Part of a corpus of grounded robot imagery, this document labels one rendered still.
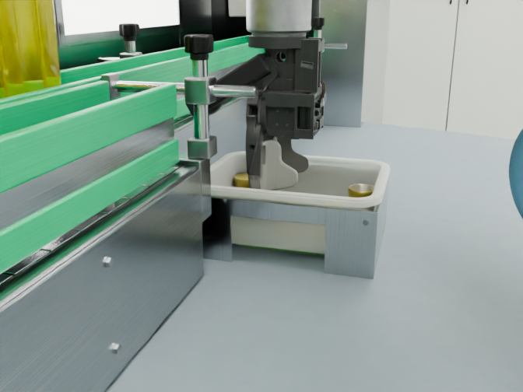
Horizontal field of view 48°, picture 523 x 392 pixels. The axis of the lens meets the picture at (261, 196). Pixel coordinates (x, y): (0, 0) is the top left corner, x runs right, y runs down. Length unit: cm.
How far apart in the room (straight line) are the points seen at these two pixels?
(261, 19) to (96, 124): 28
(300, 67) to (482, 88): 355
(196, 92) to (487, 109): 370
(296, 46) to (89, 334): 39
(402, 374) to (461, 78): 374
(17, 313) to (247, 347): 23
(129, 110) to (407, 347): 32
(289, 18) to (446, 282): 34
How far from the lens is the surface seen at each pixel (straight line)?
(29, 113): 52
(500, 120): 425
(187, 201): 59
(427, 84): 419
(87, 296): 44
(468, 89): 420
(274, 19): 67
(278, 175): 70
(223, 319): 58
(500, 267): 73
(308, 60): 69
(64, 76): 73
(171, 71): 81
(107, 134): 48
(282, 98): 68
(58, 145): 42
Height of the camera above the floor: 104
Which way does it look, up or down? 19 degrees down
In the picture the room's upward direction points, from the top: straight up
